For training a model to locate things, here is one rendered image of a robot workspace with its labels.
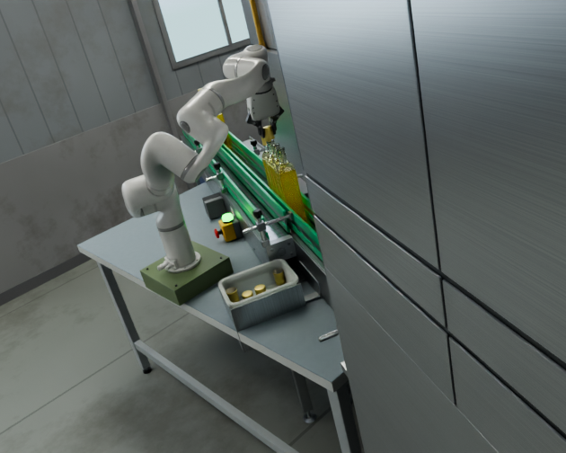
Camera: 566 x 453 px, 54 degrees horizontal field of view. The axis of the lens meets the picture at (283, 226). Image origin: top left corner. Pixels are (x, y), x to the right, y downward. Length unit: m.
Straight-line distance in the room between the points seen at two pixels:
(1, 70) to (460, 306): 3.84
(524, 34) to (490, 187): 0.11
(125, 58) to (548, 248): 4.20
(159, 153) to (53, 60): 2.74
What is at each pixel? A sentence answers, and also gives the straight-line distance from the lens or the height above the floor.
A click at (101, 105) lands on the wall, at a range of 4.37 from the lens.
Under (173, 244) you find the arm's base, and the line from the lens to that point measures 1.89.
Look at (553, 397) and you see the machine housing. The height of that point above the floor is 1.36.
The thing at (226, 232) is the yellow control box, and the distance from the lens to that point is 2.16.
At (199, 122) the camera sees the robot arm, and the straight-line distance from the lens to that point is 1.54.
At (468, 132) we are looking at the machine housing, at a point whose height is 1.54.
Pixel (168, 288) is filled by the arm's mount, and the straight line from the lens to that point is 1.87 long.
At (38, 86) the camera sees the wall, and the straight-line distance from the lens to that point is 4.21.
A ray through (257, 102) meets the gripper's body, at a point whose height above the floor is 1.29.
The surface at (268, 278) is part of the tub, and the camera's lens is 1.78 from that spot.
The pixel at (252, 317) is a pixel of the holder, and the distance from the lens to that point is 1.64.
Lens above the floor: 1.67
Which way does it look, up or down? 25 degrees down
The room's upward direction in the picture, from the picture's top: 14 degrees counter-clockwise
